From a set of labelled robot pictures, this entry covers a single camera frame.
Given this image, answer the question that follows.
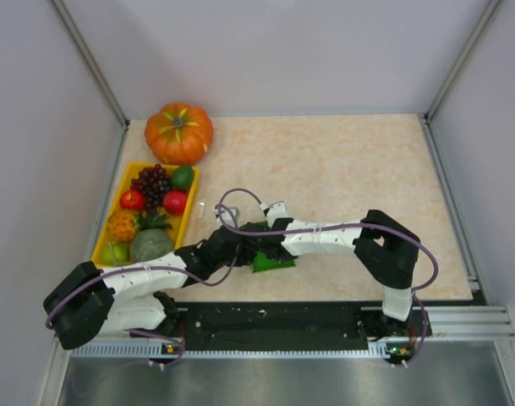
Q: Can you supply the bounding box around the green paper box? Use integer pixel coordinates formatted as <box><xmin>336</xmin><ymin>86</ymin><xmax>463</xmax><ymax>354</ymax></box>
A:
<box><xmin>246</xmin><ymin>221</ymin><xmax>297</xmax><ymax>273</ymax></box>

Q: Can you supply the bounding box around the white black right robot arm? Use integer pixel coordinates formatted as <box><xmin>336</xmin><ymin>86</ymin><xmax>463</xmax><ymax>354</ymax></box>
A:
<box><xmin>243</xmin><ymin>210</ymin><xmax>420</xmax><ymax>335</ymax></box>

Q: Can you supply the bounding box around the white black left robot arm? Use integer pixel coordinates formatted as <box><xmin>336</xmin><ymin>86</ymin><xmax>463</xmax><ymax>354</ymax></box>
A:
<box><xmin>43</xmin><ymin>223</ymin><xmax>264</xmax><ymax>349</ymax></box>

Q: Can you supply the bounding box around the red tomato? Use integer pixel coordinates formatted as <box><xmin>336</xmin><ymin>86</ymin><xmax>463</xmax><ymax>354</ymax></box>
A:
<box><xmin>162</xmin><ymin>190</ymin><xmax>188</xmax><ymax>216</ymax></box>

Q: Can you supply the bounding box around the grey green melon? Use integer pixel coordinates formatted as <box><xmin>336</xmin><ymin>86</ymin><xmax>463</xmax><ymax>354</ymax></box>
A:
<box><xmin>129</xmin><ymin>229</ymin><xmax>174</xmax><ymax>263</ymax></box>

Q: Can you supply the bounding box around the green lime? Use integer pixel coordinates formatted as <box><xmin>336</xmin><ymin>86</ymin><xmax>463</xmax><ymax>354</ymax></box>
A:
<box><xmin>171</xmin><ymin>165</ymin><xmax>194</xmax><ymax>191</ymax></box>

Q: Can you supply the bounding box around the yellow plastic tray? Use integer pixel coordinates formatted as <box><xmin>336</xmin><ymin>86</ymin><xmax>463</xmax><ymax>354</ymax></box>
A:
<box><xmin>91</xmin><ymin>162</ymin><xmax>200</xmax><ymax>268</ymax></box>

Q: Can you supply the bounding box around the dark purple grape bunch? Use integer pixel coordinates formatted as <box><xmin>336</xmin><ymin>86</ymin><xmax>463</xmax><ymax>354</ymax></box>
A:
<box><xmin>130</xmin><ymin>164</ymin><xmax>172</xmax><ymax>213</ymax></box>

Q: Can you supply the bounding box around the red apple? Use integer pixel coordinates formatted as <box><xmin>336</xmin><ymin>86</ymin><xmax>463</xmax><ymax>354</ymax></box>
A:
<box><xmin>119</xmin><ymin>189</ymin><xmax>146</xmax><ymax>211</ymax></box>

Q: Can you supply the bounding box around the orange pineapple with leaves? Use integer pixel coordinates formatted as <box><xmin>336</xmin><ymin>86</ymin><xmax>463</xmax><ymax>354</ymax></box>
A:
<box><xmin>107</xmin><ymin>209</ymin><xmax>173</xmax><ymax>243</ymax></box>

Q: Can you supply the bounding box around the green apple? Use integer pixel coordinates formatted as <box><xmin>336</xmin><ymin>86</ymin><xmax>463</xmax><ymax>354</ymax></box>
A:
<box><xmin>100</xmin><ymin>243</ymin><xmax>130</xmax><ymax>266</ymax></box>

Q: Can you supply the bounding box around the orange pumpkin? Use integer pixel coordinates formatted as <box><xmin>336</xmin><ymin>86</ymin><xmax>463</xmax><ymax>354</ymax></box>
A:
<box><xmin>145</xmin><ymin>102</ymin><xmax>214</xmax><ymax>165</ymax></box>

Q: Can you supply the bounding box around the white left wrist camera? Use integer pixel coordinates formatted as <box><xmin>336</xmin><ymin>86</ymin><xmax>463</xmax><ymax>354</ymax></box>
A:
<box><xmin>214</xmin><ymin>205</ymin><xmax>240</xmax><ymax>228</ymax></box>

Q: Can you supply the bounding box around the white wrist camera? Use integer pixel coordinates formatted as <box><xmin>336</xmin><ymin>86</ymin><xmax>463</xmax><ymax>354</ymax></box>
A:
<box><xmin>259</xmin><ymin>201</ymin><xmax>289</xmax><ymax>228</ymax></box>
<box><xmin>214</xmin><ymin>205</ymin><xmax>240</xmax><ymax>228</ymax></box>

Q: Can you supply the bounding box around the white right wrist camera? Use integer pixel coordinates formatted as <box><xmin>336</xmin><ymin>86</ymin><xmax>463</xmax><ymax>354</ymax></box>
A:
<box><xmin>259</xmin><ymin>201</ymin><xmax>289</xmax><ymax>228</ymax></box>

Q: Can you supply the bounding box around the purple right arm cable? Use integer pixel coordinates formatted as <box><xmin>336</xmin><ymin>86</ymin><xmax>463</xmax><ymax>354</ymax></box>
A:
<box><xmin>218</xmin><ymin>188</ymin><xmax>440</xmax><ymax>369</ymax></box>

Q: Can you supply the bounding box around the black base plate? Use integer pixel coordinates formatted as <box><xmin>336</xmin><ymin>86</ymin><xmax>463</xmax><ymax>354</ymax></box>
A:
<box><xmin>155</xmin><ymin>301</ymin><xmax>432</xmax><ymax>352</ymax></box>

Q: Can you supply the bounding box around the grey slotted cable duct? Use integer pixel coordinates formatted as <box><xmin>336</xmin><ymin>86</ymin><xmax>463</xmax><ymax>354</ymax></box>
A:
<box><xmin>71</xmin><ymin>340</ymin><xmax>392</xmax><ymax>360</ymax></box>

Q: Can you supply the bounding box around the aluminium corner post right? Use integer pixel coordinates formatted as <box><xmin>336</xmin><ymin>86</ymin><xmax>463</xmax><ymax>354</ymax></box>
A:
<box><xmin>424</xmin><ymin>0</ymin><xmax>504</xmax><ymax>126</ymax></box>

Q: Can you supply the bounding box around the aluminium corner post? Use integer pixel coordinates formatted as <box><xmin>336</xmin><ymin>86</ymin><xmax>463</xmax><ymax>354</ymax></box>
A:
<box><xmin>424</xmin><ymin>0</ymin><xmax>504</xmax><ymax>126</ymax></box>
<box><xmin>48</xmin><ymin>0</ymin><xmax>129</xmax><ymax>130</ymax></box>

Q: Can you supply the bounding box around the aluminium corner post left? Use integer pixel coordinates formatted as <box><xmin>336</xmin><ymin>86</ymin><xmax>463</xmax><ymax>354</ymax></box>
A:
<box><xmin>48</xmin><ymin>0</ymin><xmax>129</xmax><ymax>130</ymax></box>

